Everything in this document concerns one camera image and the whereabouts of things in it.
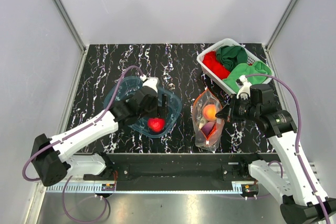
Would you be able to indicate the light green cloth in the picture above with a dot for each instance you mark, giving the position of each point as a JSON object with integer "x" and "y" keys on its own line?
{"x": 245, "y": 69}

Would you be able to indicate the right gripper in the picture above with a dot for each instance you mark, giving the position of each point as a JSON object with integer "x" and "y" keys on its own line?
{"x": 233, "y": 102}

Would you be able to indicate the dark green cloth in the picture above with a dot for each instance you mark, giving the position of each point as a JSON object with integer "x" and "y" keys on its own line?
{"x": 231, "y": 56}

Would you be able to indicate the clear zip top bag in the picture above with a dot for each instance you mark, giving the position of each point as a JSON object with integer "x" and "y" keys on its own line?
{"x": 198, "y": 120}

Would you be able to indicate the white cable duct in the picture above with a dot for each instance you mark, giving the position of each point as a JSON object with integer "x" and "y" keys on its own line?
{"x": 100, "y": 188}

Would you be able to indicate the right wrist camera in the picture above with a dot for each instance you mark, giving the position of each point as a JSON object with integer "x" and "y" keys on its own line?
{"x": 244, "y": 88}

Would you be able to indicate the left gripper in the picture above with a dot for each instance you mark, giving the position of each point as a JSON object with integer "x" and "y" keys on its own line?
{"x": 163, "y": 110}

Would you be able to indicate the red cloth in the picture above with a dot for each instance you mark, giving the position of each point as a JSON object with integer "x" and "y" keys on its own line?
{"x": 214, "y": 66}

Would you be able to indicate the red fake apple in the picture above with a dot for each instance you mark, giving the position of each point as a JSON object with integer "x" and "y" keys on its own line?
{"x": 156, "y": 124}

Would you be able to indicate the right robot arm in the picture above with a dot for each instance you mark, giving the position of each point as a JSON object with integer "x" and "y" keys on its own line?
{"x": 301, "y": 197}

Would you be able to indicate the orange fake fruit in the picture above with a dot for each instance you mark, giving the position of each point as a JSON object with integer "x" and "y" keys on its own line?
{"x": 209, "y": 112}

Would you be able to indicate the blue plastic container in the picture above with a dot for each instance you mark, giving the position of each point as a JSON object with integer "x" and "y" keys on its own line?
{"x": 129, "y": 85}

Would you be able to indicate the white plastic basket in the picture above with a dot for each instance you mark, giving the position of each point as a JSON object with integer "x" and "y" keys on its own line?
{"x": 225, "y": 42}

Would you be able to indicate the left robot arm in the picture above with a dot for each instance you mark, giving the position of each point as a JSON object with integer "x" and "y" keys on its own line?
{"x": 55, "y": 158}

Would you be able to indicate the aluminium frame rail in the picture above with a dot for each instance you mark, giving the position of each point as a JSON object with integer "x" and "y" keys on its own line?
{"x": 69, "y": 24}

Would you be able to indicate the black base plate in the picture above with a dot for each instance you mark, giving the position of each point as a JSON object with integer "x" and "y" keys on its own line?
{"x": 178, "y": 172}

